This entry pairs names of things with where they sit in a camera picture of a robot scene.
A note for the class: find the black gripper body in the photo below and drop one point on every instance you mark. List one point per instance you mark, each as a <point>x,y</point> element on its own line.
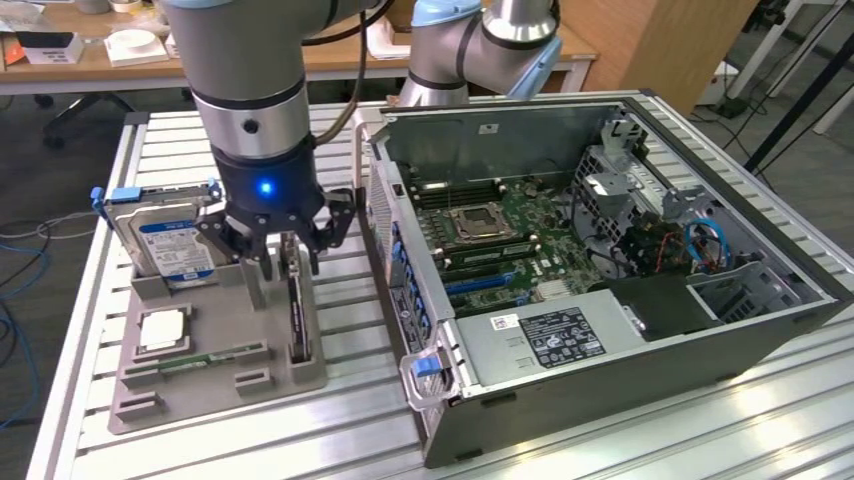
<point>267,170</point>

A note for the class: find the black green graphics card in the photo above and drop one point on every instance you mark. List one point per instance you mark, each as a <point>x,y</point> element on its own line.
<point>297,320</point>

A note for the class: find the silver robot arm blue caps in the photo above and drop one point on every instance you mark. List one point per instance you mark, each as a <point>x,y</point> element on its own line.
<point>247,75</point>

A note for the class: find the hard disk blue caddy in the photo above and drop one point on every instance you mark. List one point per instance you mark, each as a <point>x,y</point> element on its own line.
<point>177,245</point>

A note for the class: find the blue card clip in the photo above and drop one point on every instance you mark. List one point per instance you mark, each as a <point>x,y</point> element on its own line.
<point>414,300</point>
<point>408,281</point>
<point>396,235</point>
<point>420,320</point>

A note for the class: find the thin metal locking lever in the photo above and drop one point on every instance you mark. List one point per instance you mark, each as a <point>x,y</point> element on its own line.
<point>452,197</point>

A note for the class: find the silver CPU socket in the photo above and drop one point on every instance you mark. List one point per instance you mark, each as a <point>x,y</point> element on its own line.
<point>477,220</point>

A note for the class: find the silver CPU chip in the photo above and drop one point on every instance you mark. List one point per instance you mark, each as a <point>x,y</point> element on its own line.
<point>162,330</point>

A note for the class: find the dark table corner cap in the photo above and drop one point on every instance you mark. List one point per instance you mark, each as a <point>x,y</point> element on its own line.
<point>137,119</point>

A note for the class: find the long black expansion slot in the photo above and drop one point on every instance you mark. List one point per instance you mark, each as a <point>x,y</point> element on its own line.
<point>470,273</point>

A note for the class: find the dark labelled RAM stick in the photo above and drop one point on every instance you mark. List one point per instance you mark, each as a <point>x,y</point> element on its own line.
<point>488,255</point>

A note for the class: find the blue expansion slot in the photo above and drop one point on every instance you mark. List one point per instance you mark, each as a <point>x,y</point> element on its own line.
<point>484,284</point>

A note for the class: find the green RAM stick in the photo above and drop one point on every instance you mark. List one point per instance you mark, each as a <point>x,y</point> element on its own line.
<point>201,361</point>

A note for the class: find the white case label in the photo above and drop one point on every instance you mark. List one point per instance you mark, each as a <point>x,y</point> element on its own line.
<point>488,129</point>

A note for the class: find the round coin battery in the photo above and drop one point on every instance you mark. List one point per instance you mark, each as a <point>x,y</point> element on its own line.
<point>532,188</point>

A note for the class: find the white pink paper stack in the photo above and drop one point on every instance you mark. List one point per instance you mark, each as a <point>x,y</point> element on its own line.
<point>394,47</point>

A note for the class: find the white round-topped box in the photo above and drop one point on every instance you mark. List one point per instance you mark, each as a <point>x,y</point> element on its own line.
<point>137,47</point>

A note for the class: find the black office chair base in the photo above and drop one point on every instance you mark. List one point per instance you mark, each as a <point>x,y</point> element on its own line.
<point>67,115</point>

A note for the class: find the green motherboard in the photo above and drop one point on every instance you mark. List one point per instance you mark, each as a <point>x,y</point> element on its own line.
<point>554,235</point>

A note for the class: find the blue case release latch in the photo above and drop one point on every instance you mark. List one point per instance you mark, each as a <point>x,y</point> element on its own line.
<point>428,369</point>

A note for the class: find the grey parts rack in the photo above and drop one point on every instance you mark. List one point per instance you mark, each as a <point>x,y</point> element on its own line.
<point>221,400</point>

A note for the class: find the silver finned chipset heatsink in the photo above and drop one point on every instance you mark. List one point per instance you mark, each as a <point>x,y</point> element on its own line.
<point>553,291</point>

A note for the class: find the grey power supply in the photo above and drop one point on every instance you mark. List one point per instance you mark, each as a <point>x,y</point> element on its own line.
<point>494,360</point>

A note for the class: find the brown cardboard box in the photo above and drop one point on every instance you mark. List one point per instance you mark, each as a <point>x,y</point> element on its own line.
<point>402,15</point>

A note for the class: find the white box black lid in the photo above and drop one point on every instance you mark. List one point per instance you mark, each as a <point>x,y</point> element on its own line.
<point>50,47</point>

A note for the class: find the grey mug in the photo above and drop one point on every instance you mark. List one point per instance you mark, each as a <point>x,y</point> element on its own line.
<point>93,6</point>

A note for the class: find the perforated metal disk bay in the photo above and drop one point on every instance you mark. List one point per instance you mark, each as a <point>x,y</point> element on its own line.
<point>617,200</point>

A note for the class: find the orange box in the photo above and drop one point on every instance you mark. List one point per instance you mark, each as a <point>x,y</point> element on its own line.
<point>10,55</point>

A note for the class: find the clear plastic bag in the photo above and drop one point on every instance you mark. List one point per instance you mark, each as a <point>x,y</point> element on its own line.
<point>21,22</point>

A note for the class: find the black plastic cover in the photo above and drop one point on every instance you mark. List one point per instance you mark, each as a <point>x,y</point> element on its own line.
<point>661,305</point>

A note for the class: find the dark grey open PC case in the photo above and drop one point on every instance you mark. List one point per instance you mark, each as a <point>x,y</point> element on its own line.
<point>601,400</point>

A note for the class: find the white box red button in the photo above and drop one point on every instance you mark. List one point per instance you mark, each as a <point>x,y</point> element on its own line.
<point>710,92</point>

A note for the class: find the black power adapter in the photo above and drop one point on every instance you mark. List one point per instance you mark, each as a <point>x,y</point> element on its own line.
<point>734,107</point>

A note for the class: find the open grey disk bay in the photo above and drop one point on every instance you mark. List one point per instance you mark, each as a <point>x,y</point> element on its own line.
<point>754,290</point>

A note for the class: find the wooden cabinet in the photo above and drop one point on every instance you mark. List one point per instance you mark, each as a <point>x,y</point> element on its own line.
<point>701,50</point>

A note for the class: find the black stand pole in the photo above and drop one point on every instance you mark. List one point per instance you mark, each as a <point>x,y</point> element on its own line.
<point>801,102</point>

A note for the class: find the wooden desk white frame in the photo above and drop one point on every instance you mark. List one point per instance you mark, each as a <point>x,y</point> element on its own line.
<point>101,70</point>

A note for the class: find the white table frame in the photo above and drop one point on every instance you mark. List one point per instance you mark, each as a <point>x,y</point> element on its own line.
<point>757,55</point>

